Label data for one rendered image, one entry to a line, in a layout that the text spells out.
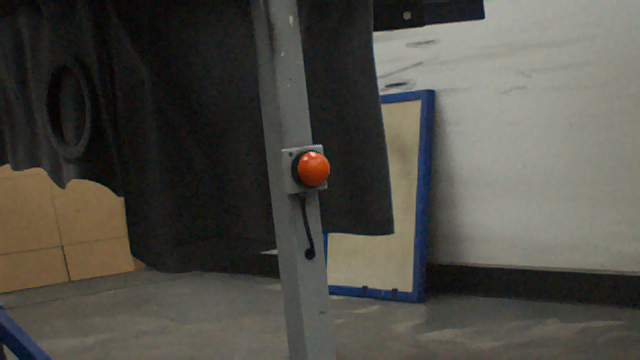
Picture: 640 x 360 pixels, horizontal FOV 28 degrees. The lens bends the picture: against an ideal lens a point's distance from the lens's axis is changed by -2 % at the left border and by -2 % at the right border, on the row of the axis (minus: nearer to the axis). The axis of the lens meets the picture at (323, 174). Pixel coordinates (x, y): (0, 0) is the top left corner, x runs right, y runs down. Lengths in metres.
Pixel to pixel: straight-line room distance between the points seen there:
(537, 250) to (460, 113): 0.57
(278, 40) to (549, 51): 2.77
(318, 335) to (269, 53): 0.32
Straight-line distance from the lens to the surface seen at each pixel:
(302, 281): 1.45
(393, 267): 4.68
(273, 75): 1.44
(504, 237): 4.42
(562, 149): 4.16
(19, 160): 1.99
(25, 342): 2.92
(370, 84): 1.87
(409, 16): 2.93
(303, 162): 1.42
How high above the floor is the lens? 0.72
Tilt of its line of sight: 3 degrees down
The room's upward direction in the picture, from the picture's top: 6 degrees counter-clockwise
